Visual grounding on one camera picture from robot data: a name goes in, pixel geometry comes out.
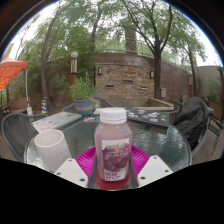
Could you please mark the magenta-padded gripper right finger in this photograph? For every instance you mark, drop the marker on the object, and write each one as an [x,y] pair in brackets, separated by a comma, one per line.
[154,170]

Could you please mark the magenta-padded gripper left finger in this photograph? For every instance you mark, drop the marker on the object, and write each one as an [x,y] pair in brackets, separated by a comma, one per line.
[70,171]

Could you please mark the pink juice bottle white cap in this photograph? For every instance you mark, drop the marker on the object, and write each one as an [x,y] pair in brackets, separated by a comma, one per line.
[113,143]

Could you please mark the white ceramic cup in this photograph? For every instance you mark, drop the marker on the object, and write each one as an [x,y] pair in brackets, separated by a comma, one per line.
[53,150]

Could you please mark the flat round red coaster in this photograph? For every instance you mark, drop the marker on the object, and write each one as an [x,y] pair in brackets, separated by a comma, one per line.
[111,185]

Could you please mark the grey laptop with stickers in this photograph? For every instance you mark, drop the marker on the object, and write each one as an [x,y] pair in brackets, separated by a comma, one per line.
[55,121]

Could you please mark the black laptop with stickers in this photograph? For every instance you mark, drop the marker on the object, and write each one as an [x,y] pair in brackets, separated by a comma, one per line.
[148,117]

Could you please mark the blue yellow striped bollard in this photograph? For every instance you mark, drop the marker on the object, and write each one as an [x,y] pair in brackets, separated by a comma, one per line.
[44,105]

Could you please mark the dark metal patio chair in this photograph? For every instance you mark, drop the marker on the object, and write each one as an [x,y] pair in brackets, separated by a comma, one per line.
[216,128]

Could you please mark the grey utility box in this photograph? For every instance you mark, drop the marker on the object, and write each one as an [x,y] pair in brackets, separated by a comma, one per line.
[163,92]

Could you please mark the potted plant in teal pot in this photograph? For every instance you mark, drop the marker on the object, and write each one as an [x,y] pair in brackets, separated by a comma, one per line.
[81,91]

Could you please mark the closed maroon patio umbrella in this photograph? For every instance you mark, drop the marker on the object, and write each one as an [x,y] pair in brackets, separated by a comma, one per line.
[222,88]

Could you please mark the orange patio umbrella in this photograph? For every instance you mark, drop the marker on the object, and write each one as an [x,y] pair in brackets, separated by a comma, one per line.
[11,71]

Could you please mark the black wall lantern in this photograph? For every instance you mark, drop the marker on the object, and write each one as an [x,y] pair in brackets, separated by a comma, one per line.
[151,74]
[100,71]

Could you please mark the wooden lamp post white globe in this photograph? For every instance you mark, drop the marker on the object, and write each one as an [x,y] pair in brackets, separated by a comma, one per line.
[73,68]

